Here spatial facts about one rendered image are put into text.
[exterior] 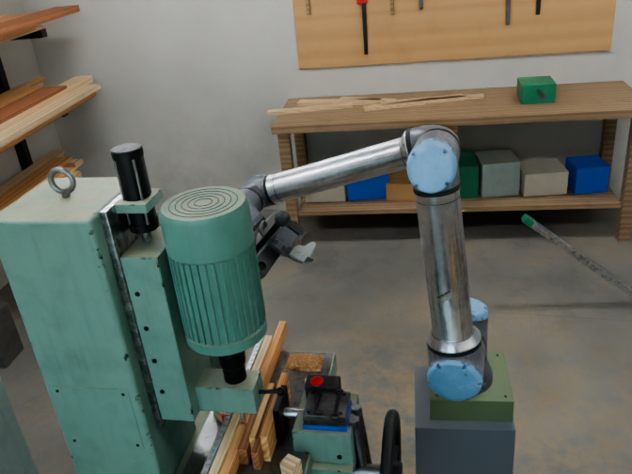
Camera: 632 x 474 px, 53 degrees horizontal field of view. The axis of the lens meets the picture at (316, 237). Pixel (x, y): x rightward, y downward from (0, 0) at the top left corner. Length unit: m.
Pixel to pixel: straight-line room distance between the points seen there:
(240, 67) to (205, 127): 0.53
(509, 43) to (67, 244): 3.58
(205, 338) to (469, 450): 1.08
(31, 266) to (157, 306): 0.25
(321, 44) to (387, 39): 0.44
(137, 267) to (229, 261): 0.19
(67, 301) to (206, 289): 0.29
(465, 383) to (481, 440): 0.34
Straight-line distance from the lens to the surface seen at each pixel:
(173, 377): 1.44
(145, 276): 1.31
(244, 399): 1.47
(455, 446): 2.13
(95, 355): 1.43
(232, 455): 1.50
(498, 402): 2.06
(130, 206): 1.28
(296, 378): 1.72
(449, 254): 1.64
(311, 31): 4.43
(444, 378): 1.81
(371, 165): 1.73
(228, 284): 1.25
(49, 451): 3.16
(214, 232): 1.19
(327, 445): 1.50
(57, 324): 1.42
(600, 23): 4.54
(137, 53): 4.80
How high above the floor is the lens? 1.99
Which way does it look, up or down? 27 degrees down
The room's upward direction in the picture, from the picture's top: 6 degrees counter-clockwise
